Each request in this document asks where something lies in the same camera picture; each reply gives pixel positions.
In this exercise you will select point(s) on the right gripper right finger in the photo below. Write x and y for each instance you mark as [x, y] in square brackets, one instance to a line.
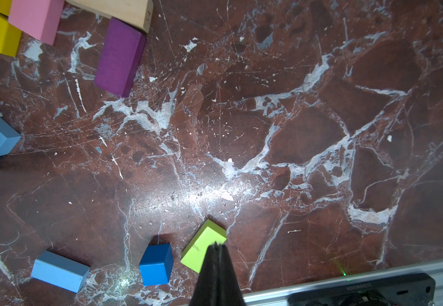
[228, 290]

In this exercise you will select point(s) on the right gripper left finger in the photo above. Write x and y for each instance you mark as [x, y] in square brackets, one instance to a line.
[205, 292]

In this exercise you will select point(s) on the lime green block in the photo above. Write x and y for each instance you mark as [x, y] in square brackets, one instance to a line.
[193, 255]

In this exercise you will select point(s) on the dark blue cube block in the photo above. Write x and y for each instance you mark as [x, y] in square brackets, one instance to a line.
[156, 265]

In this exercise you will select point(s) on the light blue slanted block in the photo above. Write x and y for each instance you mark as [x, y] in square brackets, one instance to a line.
[60, 271]

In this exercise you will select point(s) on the pink rectangular block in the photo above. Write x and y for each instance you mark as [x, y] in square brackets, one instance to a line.
[37, 18]

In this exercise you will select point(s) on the purple block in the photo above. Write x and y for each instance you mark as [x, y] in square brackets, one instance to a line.
[120, 58]

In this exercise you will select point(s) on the natural wood block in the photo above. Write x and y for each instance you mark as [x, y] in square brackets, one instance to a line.
[137, 13]

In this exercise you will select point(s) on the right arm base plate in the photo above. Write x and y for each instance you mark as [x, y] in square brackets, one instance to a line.
[414, 289]

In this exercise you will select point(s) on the aluminium front rail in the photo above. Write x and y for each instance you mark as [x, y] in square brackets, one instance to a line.
[279, 296]

